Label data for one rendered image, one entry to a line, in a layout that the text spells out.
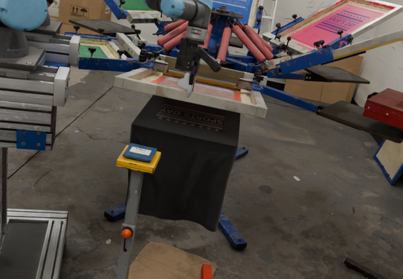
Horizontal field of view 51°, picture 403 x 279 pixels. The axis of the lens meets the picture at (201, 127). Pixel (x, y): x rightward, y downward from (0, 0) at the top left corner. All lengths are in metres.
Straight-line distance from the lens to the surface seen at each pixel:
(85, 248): 2.59
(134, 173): 1.52
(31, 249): 2.25
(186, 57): 1.56
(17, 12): 1.21
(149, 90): 1.61
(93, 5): 6.13
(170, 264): 2.51
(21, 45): 1.39
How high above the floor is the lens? 1.63
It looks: 22 degrees down
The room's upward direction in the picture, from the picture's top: 11 degrees clockwise
